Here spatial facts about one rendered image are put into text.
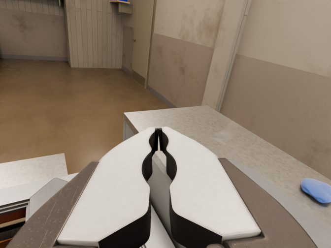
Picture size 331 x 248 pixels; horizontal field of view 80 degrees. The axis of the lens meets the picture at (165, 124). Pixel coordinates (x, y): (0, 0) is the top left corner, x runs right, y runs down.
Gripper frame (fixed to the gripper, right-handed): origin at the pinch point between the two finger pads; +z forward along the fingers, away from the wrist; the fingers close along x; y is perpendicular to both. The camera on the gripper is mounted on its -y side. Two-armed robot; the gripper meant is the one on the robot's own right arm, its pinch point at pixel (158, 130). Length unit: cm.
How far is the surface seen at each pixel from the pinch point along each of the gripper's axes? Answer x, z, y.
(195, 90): 62, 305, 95
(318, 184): 57, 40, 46
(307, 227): 41, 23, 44
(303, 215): 42, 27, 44
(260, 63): 116, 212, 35
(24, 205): -52, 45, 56
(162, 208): 1, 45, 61
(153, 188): -2, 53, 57
